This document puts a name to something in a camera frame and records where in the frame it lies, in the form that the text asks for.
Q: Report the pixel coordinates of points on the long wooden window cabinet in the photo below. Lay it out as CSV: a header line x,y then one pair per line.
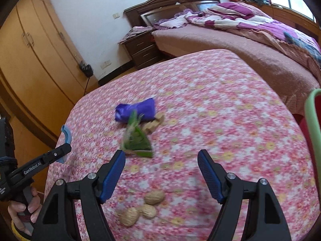
x,y
288,15

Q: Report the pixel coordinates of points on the patterned cloth on nightstand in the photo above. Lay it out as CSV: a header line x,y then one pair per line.
x,y
135,34

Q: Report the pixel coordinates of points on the light wooden wardrobe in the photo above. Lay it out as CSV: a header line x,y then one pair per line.
x,y
32,55

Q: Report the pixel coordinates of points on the green framed red chair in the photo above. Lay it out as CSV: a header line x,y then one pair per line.
x,y
312,120

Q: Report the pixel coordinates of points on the light brown ridged piece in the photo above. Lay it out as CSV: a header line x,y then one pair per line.
x,y
154,125

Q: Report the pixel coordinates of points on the black power adapter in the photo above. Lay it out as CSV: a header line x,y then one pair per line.
x,y
86,69

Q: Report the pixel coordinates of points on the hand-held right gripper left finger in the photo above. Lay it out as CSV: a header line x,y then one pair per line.
x,y
112,175

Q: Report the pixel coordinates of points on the bed with purple quilt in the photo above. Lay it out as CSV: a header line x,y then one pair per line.
x,y
225,45

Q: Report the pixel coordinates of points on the purple frilled pillow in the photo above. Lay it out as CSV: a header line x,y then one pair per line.
x,y
173,21

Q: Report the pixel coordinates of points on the dark wooden headboard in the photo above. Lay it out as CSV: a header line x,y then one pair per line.
x,y
170,2

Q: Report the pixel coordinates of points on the white light switch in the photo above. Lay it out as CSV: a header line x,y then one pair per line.
x,y
116,15

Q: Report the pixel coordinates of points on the purple plastic bag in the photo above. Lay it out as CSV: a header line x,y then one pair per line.
x,y
145,108

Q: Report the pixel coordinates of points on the pile of clothes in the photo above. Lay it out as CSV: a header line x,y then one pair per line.
x,y
258,0

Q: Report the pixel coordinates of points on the pink floral tablecloth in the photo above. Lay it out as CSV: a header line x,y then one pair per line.
x,y
213,105

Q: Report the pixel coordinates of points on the person's left hand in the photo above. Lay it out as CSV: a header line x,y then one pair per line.
x,y
35,205

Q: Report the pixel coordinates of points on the white wall socket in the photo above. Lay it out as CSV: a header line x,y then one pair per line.
x,y
105,64

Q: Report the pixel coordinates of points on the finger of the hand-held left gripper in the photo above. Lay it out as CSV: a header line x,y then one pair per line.
x,y
37,165

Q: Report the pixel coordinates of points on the walnut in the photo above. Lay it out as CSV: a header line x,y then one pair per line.
x,y
154,197
129,217
148,210

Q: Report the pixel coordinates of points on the dark wooden nightstand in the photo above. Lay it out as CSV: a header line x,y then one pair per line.
x,y
143,50

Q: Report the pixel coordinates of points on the purple and white quilt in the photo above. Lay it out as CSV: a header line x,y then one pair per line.
x,y
250,20

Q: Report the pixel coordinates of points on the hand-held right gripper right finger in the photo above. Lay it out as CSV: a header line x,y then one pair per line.
x,y
209,175

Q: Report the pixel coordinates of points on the green snack packet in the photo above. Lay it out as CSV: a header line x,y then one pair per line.
x,y
138,140

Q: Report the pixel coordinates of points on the blue cloth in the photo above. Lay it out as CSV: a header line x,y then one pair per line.
x,y
306,45

